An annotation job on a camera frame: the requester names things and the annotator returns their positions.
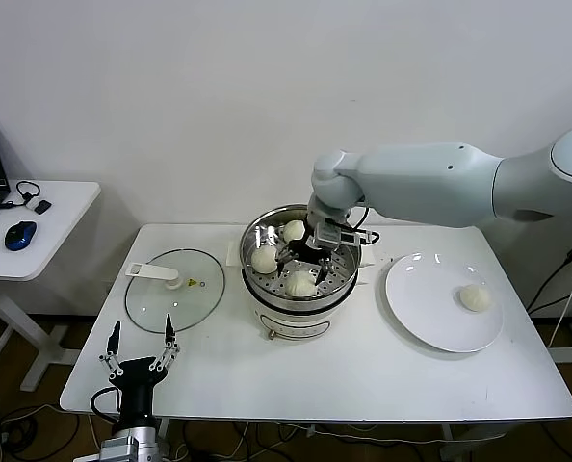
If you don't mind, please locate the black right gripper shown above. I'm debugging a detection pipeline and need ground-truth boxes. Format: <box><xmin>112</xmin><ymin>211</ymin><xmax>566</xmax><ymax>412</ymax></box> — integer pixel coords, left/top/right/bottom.
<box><xmin>274</xmin><ymin>234</ymin><xmax>339</xmax><ymax>287</ymax></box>

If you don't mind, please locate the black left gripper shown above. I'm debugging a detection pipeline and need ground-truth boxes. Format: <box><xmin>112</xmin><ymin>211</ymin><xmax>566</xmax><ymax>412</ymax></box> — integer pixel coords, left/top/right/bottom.
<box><xmin>97</xmin><ymin>313</ymin><xmax>181</xmax><ymax>431</ymax></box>

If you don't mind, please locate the white steamed baozi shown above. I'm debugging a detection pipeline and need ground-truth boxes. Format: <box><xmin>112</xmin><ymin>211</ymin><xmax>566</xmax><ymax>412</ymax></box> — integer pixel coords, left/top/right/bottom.
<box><xmin>284</xmin><ymin>270</ymin><xmax>320</xmax><ymax>298</ymax></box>
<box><xmin>458</xmin><ymin>283</ymin><xmax>493</xmax><ymax>313</ymax></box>
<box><xmin>281</xmin><ymin>219</ymin><xmax>307</xmax><ymax>244</ymax></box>
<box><xmin>250</xmin><ymin>246</ymin><xmax>280</xmax><ymax>275</ymax></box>

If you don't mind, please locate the steel steamer basket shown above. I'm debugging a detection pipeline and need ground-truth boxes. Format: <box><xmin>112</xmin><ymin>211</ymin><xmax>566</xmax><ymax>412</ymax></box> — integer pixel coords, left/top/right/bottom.
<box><xmin>239</xmin><ymin>205</ymin><xmax>363</xmax><ymax>300</ymax></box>

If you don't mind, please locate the white electric cooking pot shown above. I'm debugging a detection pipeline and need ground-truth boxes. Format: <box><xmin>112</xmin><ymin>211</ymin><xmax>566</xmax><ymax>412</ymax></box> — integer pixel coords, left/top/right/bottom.
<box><xmin>225</xmin><ymin>239</ymin><xmax>377</xmax><ymax>344</ymax></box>

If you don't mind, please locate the white round plate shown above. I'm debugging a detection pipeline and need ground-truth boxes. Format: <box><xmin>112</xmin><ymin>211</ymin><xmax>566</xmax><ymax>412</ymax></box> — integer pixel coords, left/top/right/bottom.
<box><xmin>383</xmin><ymin>252</ymin><xmax>504</xmax><ymax>354</ymax></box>

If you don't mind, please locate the white side table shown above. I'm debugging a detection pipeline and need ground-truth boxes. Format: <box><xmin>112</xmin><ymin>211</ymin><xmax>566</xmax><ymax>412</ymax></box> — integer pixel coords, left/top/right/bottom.
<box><xmin>0</xmin><ymin>181</ymin><xmax>102</xmax><ymax>394</ymax></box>

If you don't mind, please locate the blue computer mouse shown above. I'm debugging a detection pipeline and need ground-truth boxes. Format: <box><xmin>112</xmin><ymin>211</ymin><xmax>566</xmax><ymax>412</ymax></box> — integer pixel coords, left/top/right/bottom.
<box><xmin>2</xmin><ymin>221</ymin><xmax>38</xmax><ymax>252</ymax></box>

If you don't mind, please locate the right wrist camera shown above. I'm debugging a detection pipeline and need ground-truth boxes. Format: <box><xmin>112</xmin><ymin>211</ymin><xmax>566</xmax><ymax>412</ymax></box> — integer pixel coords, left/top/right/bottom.
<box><xmin>313</xmin><ymin>221</ymin><xmax>379</xmax><ymax>247</ymax></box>

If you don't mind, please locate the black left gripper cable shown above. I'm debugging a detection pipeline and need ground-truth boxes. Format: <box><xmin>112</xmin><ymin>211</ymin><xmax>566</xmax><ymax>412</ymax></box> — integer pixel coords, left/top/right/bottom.
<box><xmin>90</xmin><ymin>387</ymin><xmax>124</xmax><ymax>424</ymax></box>

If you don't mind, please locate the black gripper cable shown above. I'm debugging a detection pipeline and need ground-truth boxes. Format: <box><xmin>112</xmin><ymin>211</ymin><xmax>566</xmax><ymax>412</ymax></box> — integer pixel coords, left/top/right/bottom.
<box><xmin>90</xmin><ymin>387</ymin><xmax>124</xmax><ymax>424</ymax></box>
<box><xmin>347</xmin><ymin>203</ymin><xmax>371</xmax><ymax>233</ymax></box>

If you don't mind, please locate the glass lid white handle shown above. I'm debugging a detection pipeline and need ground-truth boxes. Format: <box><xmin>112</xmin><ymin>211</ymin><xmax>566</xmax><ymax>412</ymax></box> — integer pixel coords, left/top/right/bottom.
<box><xmin>123</xmin><ymin>248</ymin><xmax>226</xmax><ymax>335</ymax></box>

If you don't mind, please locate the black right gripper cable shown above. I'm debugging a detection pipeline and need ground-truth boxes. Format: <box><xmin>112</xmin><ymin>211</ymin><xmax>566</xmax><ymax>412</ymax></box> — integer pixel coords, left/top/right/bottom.
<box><xmin>347</xmin><ymin>203</ymin><xmax>371</xmax><ymax>233</ymax></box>

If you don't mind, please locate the black looped cable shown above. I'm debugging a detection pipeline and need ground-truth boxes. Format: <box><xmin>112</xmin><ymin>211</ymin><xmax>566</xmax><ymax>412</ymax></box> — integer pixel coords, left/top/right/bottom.
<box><xmin>0</xmin><ymin>181</ymin><xmax>40</xmax><ymax>211</ymax></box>

